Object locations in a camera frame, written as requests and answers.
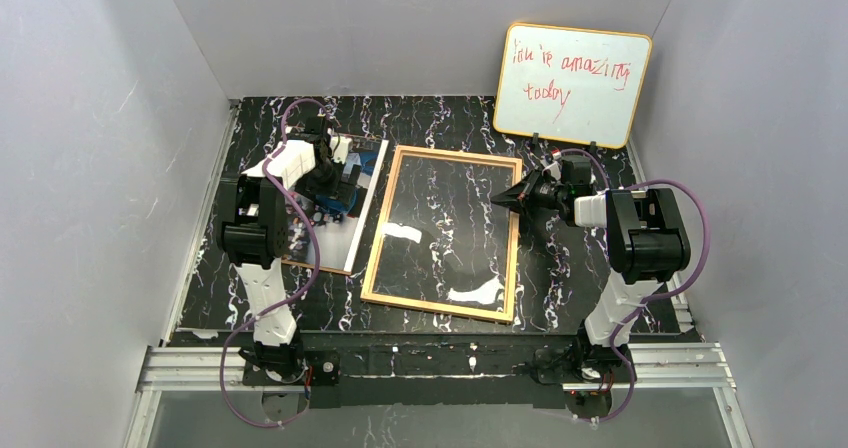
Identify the whiteboard with orange rim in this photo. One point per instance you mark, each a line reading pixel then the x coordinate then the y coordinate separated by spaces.
pixel 571 85

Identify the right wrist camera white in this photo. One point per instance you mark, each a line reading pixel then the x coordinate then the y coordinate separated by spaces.
pixel 552 168

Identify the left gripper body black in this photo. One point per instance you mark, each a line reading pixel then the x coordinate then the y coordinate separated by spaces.
pixel 342 184

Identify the printed photo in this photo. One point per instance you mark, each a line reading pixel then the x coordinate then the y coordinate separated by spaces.
pixel 338 226

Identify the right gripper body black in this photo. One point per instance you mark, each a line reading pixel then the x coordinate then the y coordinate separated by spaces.
pixel 542 189

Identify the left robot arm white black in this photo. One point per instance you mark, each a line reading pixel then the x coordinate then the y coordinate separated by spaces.
pixel 254 208

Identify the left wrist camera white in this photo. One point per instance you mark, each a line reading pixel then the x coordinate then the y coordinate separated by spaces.
pixel 340 148

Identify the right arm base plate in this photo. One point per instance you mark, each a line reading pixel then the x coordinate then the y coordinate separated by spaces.
pixel 549 367

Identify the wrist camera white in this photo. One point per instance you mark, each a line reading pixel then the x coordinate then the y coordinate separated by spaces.
pixel 552 168
pixel 340 148

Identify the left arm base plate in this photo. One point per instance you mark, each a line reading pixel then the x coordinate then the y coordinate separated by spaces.
pixel 285 369

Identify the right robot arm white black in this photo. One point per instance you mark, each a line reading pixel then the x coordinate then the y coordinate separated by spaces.
pixel 646 240

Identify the wooden picture frame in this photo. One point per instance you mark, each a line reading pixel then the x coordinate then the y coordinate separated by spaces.
pixel 378 240

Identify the aluminium rail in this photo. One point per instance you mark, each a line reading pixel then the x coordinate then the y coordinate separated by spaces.
pixel 657 365

